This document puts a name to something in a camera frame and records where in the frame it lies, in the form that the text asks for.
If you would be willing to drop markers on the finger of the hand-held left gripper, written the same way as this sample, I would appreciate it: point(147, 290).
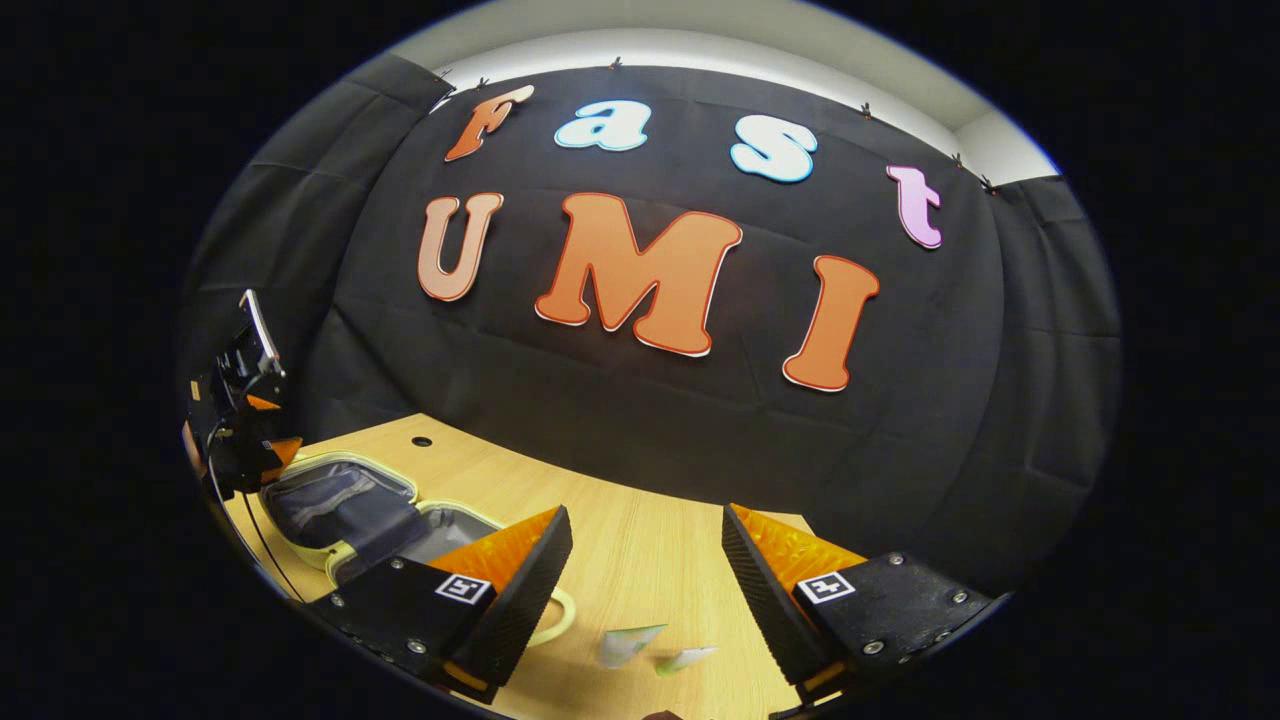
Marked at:
point(263, 403)
point(282, 452)

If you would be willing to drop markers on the pale yellow-green suitcase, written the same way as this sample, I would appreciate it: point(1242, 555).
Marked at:
point(345, 505)

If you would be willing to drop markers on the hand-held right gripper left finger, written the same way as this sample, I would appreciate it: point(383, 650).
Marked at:
point(525, 590)

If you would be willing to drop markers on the plain white tube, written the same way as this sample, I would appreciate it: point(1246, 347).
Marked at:
point(685, 660)

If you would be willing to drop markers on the white tube with green label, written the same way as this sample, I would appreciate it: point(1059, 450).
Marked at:
point(625, 645)

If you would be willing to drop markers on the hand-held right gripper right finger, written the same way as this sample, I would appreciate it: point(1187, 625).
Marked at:
point(765, 590)

